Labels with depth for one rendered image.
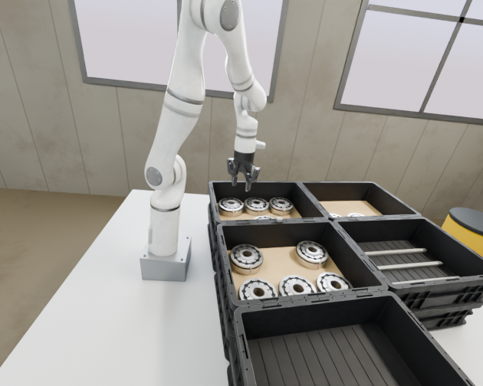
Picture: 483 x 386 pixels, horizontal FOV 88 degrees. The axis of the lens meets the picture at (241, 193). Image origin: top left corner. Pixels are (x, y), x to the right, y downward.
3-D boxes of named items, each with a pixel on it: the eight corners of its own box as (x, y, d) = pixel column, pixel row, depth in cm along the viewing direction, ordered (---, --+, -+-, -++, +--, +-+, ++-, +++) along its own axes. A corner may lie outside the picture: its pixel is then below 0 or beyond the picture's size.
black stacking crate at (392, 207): (322, 245, 93) (330, 220, 87) (292, 204, 118) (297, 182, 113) (410, 240, 102) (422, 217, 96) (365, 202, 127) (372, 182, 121)
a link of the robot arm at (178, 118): (157, 88, 58) (181, 89, 67) (136, 181, 71) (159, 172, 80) (189, 106, 57) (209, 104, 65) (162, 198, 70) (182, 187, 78)
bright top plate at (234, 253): (233, 269, 72) (233, 268, 71) (228, 246, 80) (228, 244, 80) (267, 266, 74) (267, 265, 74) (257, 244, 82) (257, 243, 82)
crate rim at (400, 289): (388, 296, 63) (392, 289, 61) (329, 224, 88) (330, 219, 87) (506, 282, 71) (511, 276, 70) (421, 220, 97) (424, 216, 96)
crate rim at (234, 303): (231, 314, 54) (232, 306, 52) (215, 229, 79) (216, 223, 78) (388, 296, 63) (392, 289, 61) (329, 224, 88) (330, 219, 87)
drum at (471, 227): (482, 299, 186) (533, 237, 159) (441, 302, 180) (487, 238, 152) (441, 263, 218) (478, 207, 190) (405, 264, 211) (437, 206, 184)
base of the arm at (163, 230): (146, 255, 81) (146, 210, 74) (153, 237, 90) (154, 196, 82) (175, 257, 82) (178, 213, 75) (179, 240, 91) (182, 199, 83)
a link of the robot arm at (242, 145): (266, 148, 93) (268, 132, 90) (249, 155, 84) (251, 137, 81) (245, 142, 97) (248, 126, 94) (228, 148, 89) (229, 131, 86)
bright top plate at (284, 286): (285, 309, 62) (285, 306, 62) (274, 276, 71) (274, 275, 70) (323, 305, 64) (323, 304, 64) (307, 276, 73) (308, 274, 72)
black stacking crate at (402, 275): (375, 319, 67) (391, 290, 62) (322, 246, 93) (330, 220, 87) (486, 304, 76) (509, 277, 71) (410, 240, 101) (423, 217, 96)
